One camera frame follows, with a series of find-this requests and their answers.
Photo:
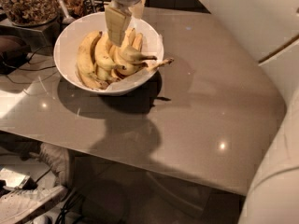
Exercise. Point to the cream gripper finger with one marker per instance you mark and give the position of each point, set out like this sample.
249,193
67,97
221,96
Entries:
117,21
137,8

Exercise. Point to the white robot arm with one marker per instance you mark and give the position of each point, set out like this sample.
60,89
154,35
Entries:
234,123

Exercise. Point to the yellow banana with long stem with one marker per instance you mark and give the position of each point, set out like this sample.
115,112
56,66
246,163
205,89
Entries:
132,68

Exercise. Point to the white ceramic bowl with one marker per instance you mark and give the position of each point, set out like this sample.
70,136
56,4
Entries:
66,46

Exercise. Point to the small jar of nuts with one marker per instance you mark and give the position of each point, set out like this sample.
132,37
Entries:
75,7

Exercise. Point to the white spoon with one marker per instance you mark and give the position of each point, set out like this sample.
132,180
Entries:
67,19

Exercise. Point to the glass jar of nuts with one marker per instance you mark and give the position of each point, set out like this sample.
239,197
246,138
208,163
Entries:
27,13

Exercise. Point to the dark device on left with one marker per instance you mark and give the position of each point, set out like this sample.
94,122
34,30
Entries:
13,53

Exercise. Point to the grey sock foot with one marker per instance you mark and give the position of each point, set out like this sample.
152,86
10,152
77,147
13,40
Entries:
59,161

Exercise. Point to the white sneaker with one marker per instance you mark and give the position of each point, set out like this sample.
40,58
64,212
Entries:
20,205

